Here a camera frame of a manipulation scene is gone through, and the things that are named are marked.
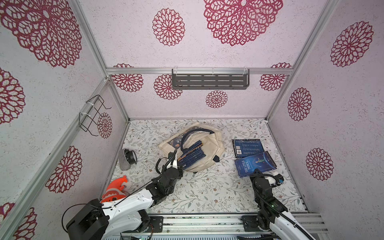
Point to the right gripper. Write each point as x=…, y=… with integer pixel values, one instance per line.
x=258, y=175

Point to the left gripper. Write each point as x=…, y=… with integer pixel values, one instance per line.
x=180, y=170

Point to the blue Little Prince book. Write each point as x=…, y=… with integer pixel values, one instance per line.
x=263, y=162

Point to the stack of blue books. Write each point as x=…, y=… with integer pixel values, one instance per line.
x=192, y=155

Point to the blue book with barcode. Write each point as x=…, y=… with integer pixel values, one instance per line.
x=246, y=148

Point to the cream canvas tote bag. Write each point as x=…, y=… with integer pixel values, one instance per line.
x=213, y=145

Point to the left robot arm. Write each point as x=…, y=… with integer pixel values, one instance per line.
x=98, y=221

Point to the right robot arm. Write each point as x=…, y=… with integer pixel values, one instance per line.
x=273, y=215

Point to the red toy figure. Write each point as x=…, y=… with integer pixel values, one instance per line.
x=115, y=190

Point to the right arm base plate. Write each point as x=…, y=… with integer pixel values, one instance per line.
x=255, y=223

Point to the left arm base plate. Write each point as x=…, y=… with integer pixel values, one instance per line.
x=150, y=224

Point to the aluminium rail frame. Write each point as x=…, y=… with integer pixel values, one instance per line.
x=218, y=226

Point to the grey slotted wall shelf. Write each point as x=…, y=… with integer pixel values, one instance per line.
x=213, y=81

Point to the black wire wall rack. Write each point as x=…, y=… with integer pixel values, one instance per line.
x=90, y=117

